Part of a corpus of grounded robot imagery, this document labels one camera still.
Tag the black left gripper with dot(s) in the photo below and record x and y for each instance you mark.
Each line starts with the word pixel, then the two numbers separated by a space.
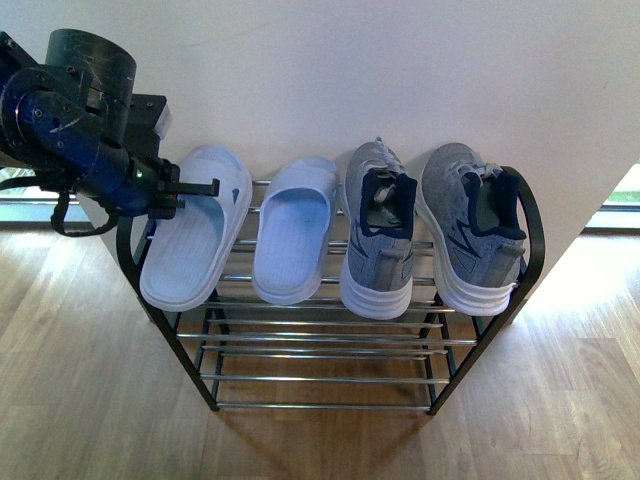
pixel 164 203

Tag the grey knit sneaker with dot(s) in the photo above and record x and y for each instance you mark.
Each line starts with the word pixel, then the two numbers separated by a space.
pixel 378 198
pixel 470 208

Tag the light blue slipper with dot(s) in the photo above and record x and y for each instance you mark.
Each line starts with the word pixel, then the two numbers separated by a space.
pixel 188 253
pixel 295 220

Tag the black metal shoe rack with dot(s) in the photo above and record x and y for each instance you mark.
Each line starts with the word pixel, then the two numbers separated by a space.
pixel 243 353

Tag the blue black left robot arm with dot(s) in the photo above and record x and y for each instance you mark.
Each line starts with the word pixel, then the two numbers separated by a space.
pixel 75 120

